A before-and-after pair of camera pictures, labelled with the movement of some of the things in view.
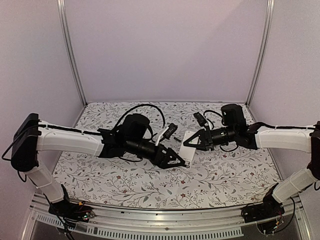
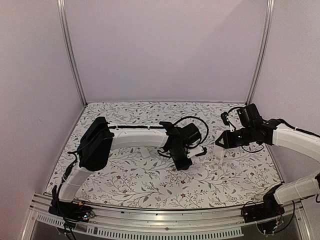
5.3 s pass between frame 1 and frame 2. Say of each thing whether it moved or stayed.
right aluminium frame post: stayed
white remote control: moved
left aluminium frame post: stayed
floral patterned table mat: stayed
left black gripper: moved
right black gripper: moved
